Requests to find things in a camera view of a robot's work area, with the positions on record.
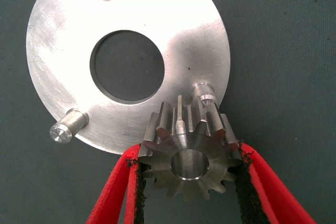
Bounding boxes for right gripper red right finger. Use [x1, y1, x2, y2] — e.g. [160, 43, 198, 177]
[235, 141, 317, 224]

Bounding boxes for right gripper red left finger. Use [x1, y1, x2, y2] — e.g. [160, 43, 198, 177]
[85, 144, 147, 224]

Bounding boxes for steel planetary gear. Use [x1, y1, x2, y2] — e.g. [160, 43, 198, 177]
[138, 94, 244, 203]

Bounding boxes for round metal carrier plate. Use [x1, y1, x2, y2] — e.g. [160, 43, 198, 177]
[25, 0, 231, 155]

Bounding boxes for dark grey table cloth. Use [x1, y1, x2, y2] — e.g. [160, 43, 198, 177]
[0, 0, 336, 224]

